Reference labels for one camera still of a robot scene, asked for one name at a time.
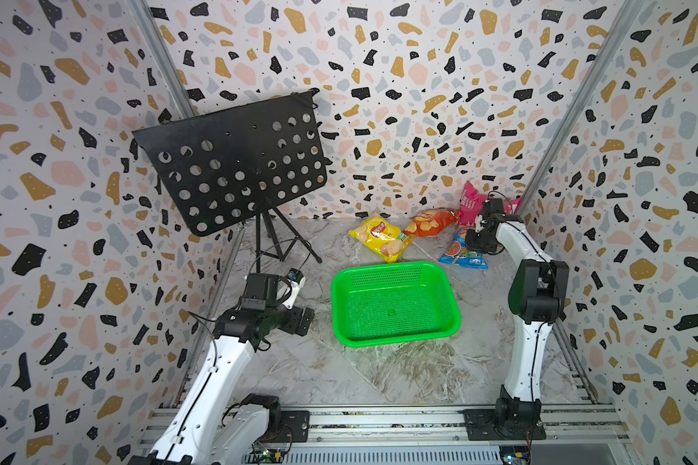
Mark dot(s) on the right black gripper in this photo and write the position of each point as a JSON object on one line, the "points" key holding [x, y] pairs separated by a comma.
{"points": [[470, 232]]}

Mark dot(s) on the blue Lay's chips bag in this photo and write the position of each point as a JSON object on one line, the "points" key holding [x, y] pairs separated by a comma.
{"points": [[458, 254]]}

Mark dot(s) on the red Lay's chips bag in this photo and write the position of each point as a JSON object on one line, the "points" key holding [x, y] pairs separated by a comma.
{"points": [[431, 222]]}

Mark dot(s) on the yellow Lay's chips bag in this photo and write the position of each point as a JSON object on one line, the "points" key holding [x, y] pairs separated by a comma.
{"points": [[382, 238]]}

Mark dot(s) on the green plastic basket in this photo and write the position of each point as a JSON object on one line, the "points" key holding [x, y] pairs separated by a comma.
{"points": [[393, 304]]}

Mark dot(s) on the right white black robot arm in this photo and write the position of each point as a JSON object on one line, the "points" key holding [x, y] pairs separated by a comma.
{"points": [[536, 299]]}

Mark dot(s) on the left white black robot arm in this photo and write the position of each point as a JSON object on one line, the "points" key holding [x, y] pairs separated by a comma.
{"points": [[210, 428]]}

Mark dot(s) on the pink snack bag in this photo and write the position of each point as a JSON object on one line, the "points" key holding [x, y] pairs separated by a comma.
{"points": [[472, 201]]}

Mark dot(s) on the black perforated music stand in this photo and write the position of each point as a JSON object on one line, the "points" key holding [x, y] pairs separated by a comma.
{"points": [[226, 167]]}

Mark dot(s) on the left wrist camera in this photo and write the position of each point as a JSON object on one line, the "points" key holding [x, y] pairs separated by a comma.
{"points": [[290, 286]]}

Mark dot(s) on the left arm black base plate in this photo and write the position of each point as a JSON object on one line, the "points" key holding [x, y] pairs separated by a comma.
{"points": [[253, 423]]}

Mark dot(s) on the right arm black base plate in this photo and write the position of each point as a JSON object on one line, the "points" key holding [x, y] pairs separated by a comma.
{"points": [[486, 425]]}

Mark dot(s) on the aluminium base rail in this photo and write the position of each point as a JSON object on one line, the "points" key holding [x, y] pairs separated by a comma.
{"points": [[576, 434]]}

